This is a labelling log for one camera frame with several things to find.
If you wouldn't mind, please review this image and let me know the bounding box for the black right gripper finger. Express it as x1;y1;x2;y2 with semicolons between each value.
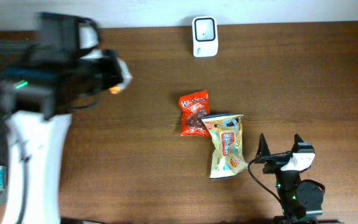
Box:
292;134;314;153
255;133;271;159

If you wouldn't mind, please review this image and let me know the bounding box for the orange small box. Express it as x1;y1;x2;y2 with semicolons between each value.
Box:
109;58;133;95

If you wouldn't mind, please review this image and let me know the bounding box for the yellow chips bag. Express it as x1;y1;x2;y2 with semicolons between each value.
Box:
201;113;248;179

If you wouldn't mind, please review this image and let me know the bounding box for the red snack bag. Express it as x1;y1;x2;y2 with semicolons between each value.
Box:
179;91;210;138

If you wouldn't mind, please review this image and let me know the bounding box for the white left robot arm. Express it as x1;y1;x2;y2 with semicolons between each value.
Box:
0;12;132;223

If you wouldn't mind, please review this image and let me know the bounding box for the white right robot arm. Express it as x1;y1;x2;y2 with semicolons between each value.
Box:
250;134;325;224

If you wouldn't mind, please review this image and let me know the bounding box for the white barcode scanner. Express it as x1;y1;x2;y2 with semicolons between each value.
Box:
191;16;219;58

